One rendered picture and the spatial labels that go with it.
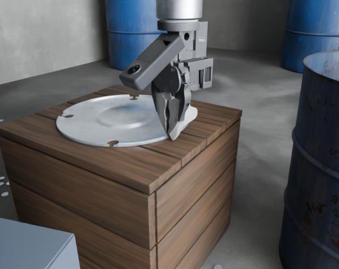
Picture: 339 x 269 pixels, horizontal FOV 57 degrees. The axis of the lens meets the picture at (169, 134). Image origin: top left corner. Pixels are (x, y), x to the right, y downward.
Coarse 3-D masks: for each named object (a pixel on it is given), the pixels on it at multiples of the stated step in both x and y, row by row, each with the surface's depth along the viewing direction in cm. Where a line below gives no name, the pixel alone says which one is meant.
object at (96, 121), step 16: (112, 96) 82; (128, 96) 83; (144, 96) 83; (64, 112) 72; (80, 112) 73; (96, 112) 73; (112, 112) 71; (128, 112) 71; (144, 112) 71; (64, 128) 65; (80, 128) 65; (96, 128) 65; (112, 128) 64; (128, 128) 64; (144, 128) 65; (160, 128) 65; (96, 144) 57; (128, 144) 57; (144, 144) 58
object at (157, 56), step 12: (168, 36) 52; (180, 36) 51; (156, 48) 51; (168, 48) 50; (180, 48) 52; (144, 60) 50; (156, 60) 49; (168, 60) 51; (132, 72) 48; (144, 72) 48; (156, 72) 50; (132, 84) 48; (144, 84) 49
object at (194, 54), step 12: (168, 24) 49; (180, 24) 49; (192, 24) 49; (204, 24) 53; (192, 36) 53; (204, 36) 54; (192, 48) 54; (204, 48) 55; (180, 60) 52; (192, 60) 53; (204, 60) 54; (168, 72) 53; (180, 72) 51; (192, 72) 54; (204, 72) 55; (156, 84) 56; (168, 84) 54; (180, 84) 52; (192, 84) 55; (204, 84) 56
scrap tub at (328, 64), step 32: (320, 64) 73; (320, 96) 54; (320, 128) 55; (320, 160) 57; (288, 192) 71; (320, 192) 58; (288, 224) 71; (320, 224) 60; (288, 256) 72; (320, 256) 62
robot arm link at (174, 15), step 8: (160, 0) 48; (168, 0) 47; (176, 0) 47; (184, 0) 47; (192, 0) 47; (200, 0) 49; (160, 8) 49; (168, 8) 48; (176, 8) 48; (184, 8) 48; (192, 8) 48; (200, 8) 49; (160, 16) 49; (168, 16) 48; (176, 16) 48; (184, 16) 48; (192, 16) 48; (200, 16) 50
